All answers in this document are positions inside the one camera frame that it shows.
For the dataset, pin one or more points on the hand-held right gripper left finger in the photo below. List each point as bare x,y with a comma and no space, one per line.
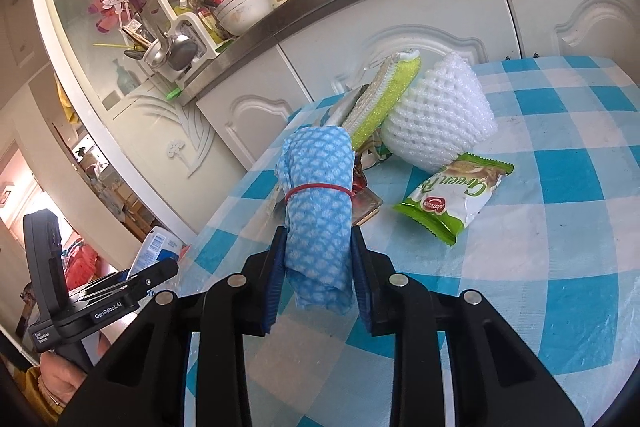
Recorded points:
275,279

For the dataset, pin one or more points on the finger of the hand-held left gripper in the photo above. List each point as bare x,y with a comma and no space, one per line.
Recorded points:
150,277

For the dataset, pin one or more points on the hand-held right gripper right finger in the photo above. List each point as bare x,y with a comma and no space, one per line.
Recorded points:
361,282

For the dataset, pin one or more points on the blue white milk carton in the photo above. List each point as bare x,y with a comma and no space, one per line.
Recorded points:
157,247

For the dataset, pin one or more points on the blue patterned cloth roll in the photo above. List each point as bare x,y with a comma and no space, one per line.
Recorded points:
315,232

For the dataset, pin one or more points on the person's left forearm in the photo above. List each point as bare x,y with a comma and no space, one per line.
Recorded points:
32,399

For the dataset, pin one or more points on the person's left hand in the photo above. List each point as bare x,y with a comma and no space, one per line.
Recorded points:
60,377

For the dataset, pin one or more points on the silver flat packet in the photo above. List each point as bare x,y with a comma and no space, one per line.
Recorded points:
369,208

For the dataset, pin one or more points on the red rubber band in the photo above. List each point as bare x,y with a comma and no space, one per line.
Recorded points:
320,187

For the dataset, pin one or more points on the green white snack wrapper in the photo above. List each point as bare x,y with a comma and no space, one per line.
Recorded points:
450,202

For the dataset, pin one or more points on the yellow hanging cloth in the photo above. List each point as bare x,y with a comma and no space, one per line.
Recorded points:
65,99

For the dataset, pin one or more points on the white cabinet door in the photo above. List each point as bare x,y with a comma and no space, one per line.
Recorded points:
565,2
255,107
400,12

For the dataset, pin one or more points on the green plastic hook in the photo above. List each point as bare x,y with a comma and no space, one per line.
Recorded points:
173,94

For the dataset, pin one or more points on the green striped sponge cloth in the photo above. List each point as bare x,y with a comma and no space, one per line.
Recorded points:
385,97

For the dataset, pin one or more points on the white foam fruit net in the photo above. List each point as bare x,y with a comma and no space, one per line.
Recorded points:
440,112

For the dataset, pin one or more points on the frosted glass sliding door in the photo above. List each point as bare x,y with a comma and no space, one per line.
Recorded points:
100,72

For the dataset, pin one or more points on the steel utensil holder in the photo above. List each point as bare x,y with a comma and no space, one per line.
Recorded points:
155,55

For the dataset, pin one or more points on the steel ladle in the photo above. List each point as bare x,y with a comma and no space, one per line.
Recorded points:
183,52

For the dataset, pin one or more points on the white plastic dish rack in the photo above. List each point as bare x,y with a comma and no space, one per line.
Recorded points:
187,29

